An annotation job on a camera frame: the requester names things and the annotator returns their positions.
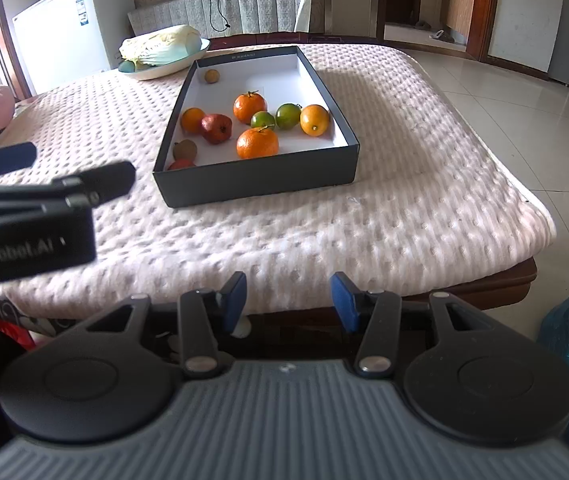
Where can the napa cabbage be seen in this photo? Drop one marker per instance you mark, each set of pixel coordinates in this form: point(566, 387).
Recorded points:
point(164, 42)

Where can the small red fruit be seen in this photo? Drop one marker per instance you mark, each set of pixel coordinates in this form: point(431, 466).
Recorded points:
point(182, 164)

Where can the grey slipper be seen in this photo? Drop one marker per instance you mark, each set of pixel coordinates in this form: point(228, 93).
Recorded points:
point(423, 25)

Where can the grey lace cabinet cover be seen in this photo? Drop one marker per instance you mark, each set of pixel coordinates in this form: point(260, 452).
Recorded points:
point(264, 10)

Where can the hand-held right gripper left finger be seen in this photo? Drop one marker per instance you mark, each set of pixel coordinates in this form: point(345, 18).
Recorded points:
point(234, 300)

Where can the white slipper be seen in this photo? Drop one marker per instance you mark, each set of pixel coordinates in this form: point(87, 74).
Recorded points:
point(438, 35)

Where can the yellow-orange oval orange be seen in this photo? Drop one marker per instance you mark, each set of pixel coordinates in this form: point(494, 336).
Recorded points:
point(314, 120)

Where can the wooden kitchen cabinet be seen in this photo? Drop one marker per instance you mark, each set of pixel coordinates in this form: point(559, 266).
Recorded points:
point(459, 5)

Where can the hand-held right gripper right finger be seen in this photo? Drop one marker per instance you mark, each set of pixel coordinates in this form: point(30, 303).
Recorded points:
point(342, 300)

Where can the dark wooden cabinet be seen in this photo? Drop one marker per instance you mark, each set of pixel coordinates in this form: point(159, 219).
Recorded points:
point(274, 38)

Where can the small brown longan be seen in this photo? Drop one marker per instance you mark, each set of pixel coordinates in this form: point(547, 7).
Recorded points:
point(212, 76)

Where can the red plastic item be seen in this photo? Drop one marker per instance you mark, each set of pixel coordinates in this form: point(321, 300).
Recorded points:
point(12, 332)

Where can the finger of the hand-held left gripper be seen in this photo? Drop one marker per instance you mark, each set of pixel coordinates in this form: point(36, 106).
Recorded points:
point(4, 157)
point(109, 177)

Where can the brown kiwi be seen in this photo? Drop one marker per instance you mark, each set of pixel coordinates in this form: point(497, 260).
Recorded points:
point(186, 150)

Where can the pale blue plate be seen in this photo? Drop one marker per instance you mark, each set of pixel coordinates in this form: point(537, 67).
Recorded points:
point(164, 71)

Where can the orange tangerine with stem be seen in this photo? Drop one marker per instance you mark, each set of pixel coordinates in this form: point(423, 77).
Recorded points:
point(258, 144)
point(249, 107)

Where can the white chest freezer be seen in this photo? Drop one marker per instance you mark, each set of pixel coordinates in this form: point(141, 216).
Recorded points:
point(64, 35)

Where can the grey cardboard box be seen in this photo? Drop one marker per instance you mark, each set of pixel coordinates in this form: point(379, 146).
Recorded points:
point(254, 185)

